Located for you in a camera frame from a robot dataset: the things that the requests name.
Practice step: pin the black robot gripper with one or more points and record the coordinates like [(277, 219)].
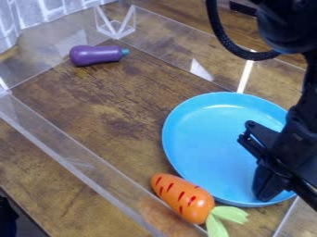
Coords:
[(287, 159)]

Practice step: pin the blue round plastic tray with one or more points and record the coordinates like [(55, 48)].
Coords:
[(200, 141)]

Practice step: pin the orange toy carrot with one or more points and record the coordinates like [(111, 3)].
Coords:
[(193, 203)]

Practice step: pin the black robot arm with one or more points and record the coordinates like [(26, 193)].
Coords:
[(288, 28)]

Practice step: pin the black bar on background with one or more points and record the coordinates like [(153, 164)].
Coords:
[(241, 8)]

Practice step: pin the purple toy eggplant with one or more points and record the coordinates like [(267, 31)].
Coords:
[(86, 55)]

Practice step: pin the white grid curtain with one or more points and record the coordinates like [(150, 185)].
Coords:
[(22, 14)]

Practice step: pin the clear acrylic enclosure wall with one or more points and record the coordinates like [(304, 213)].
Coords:
[(81, 127)]

